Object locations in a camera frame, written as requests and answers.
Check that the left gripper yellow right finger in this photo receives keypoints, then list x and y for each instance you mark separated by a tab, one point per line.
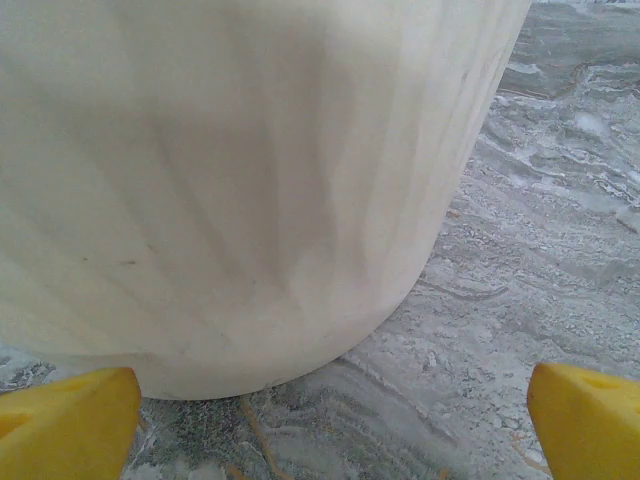
595	430

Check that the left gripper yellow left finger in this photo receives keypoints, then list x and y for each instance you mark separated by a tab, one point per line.
60	430

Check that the white plastic bin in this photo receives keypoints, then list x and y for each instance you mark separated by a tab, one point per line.
225	175

